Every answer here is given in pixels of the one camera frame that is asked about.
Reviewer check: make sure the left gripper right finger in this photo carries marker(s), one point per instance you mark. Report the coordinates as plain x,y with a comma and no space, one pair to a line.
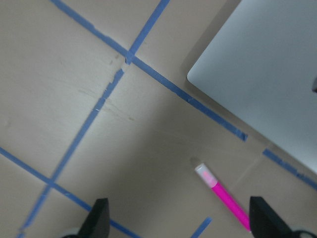
266,223

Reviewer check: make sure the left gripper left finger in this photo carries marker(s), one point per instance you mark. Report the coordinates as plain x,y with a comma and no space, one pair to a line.
97,223

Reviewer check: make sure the pink highlighter pen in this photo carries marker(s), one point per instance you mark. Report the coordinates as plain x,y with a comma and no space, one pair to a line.
216,187

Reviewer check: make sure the silver closed laptop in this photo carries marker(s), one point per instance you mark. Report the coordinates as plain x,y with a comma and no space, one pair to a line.
262,67

